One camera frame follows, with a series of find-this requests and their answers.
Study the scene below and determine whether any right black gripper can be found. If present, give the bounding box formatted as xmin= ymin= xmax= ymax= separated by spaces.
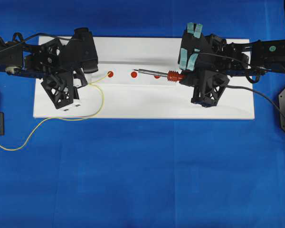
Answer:
xmin=178 ymin=22 xmax=249 ymax=107

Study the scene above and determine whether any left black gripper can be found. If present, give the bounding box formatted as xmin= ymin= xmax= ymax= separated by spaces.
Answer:
xmin=23 ymin=38 xmax=88 ymax=112

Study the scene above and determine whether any yellow solder wire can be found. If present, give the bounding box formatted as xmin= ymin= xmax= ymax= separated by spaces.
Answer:
xmin=0 ymin=72 xmax=109 ymax=151

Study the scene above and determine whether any black soldering iron cord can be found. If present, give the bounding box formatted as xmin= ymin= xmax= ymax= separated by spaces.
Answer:
xmin=228 ymin=85 xmax=285 ymax=130

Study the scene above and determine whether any red handled soldering iron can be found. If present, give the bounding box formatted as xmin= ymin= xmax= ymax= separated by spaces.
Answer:
xmin=130 ymin=69 xmax=186 ymax=82

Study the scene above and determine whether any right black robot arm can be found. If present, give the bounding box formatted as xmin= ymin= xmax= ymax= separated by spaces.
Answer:
xmin=178 ymin=22 xmax=285 ymax=107

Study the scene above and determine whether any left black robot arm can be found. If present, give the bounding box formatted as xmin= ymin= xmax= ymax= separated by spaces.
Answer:
xmin=0 ymin=28 xmax=98 ymax=109

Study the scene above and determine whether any small raised white plate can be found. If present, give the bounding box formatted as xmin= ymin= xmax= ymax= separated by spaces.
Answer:
xmin=85 ymin=61 xmax=180 ymax=86

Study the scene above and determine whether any large white base board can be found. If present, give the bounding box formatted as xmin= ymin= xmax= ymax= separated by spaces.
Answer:
xmin=33 ymin=37 xmax=255 ymax=120

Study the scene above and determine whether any blue table cloth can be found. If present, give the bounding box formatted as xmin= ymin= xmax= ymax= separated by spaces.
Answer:
xmin=0 ymin=0 xmax=285 ymax=228

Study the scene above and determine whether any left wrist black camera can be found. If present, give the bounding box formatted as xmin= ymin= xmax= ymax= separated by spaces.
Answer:
xmin=59 ymin=28 xmax=98 ymax=74

